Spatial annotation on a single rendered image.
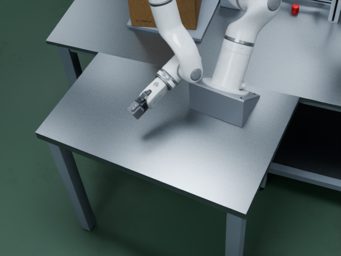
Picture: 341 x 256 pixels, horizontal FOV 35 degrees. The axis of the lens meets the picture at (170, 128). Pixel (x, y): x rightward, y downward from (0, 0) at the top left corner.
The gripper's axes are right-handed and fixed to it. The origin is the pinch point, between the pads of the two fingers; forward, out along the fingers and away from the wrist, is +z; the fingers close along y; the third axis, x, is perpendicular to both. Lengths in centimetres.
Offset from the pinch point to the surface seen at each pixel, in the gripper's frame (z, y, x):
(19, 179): 68, 103, 49
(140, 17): -34, 38, 39
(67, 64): 4, 56, 56
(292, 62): -64, 37, -24
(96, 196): 44, 99, 10
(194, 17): -50, 36, 21
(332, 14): -95, 45, -21
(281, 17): -81, 50, -5
